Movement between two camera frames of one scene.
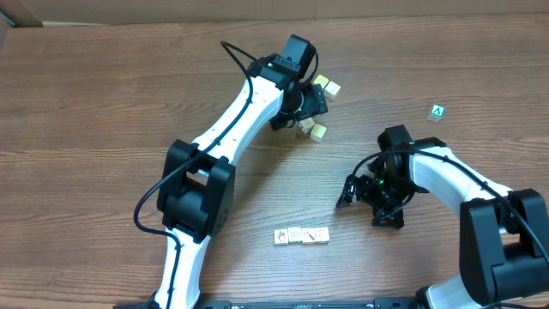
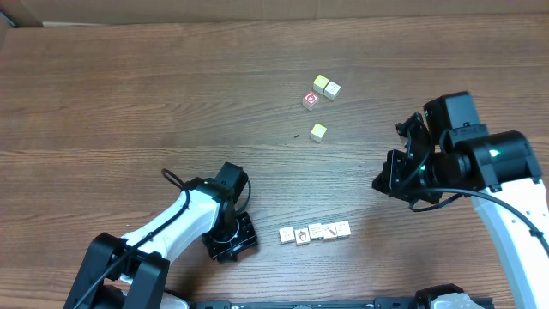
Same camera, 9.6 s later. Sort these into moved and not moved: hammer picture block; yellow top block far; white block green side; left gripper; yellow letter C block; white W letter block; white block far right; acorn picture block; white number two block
Moved: left gripper; acorn picture block; white W letter block; white block green side; white number two block; hammer picture block
Not moved: yellow top block far; white block far right; yellow letter C block
